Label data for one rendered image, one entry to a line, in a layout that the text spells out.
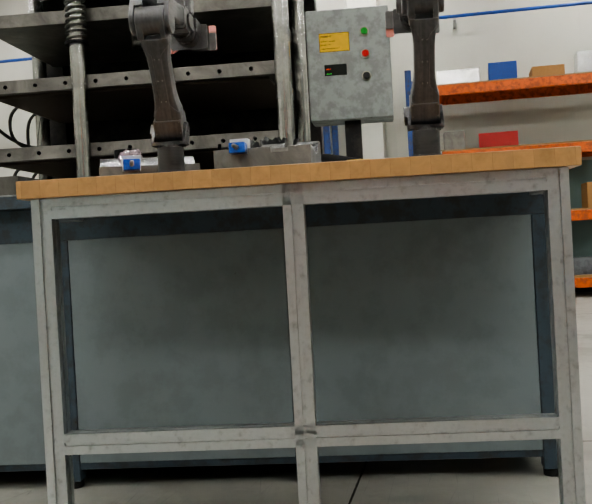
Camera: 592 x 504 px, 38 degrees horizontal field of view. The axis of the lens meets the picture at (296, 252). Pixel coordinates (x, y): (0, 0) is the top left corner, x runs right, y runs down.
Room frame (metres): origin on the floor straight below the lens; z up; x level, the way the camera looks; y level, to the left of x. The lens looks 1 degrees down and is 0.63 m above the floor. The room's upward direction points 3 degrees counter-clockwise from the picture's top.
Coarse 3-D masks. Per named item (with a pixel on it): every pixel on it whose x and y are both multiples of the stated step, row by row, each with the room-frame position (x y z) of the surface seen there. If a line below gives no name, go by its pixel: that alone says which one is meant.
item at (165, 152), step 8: (160, 152) 2.04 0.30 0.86; (168, 152) 2.03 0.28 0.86; (176, 152) 2.04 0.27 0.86; (160, 160) 2.04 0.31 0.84; (168, 160) 2.03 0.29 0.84; (176, 160) 2.04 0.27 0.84; (160, 168) 2.04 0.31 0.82; (168, 168) 2.03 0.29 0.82; (176, 168) 2.04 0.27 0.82; (184, 168) 2.06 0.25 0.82
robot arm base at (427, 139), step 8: (424, 128) 1.99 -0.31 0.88; (432, 128) 1.99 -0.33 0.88; (416, 136) 1.99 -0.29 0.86; (424, 136) 1.98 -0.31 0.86; (432, 136) 1.98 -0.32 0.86; (416, 144) 1.99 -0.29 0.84; (424, 144) 1.98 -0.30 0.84; (432, 144) 1.98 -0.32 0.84; (416, 152) 1.99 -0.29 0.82; (424, 152) 1.98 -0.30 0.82; (432, 152) 1.98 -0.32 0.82; (440, 152) 2.00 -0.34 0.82
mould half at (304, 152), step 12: (276, 144) 2.61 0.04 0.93; (300, 144) 2.59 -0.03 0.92; (312, 144) 2.58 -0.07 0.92; (216, 156) 2.32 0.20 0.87; (228, 156) 2.32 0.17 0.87; (240, 156) 2.31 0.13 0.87; (252, 156) 2.31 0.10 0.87; (264, 156) 2.31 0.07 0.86; (276, 156) 2.30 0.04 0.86; (288, 156) 2.30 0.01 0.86; (300, 156) 2.30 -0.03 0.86; (312, 156) 2.34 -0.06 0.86; (216, 168) 2.32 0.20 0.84
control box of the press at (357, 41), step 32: (320, 32) 3.16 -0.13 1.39; (352, 32) 3.15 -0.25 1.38; (384, 32) 3.14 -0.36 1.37; (320, 64) 3.16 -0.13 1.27; (352, 64) 3.15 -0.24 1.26; (384, 64) 3.14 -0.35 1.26; (320, 96) 3.16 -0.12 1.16; (352, 96) 3.15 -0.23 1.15; (384, 96) 3.14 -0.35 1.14; (352, 128) 3.20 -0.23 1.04
